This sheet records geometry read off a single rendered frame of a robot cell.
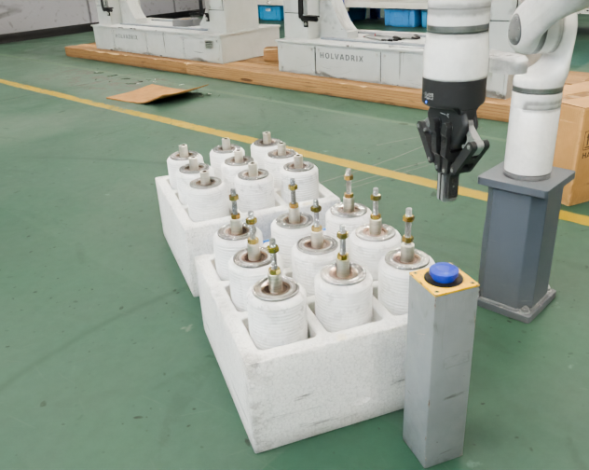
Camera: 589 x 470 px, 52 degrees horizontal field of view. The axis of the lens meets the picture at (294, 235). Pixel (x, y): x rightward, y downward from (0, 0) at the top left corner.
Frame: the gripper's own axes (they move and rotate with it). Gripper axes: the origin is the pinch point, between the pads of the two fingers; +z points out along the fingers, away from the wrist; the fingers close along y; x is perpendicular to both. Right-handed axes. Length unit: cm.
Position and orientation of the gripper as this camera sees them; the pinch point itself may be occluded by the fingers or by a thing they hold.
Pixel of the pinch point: (447, 186)
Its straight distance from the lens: 80.2
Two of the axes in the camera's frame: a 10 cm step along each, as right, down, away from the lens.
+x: 9.4, -1.9, 2.9
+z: 0.5, 9.0, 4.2
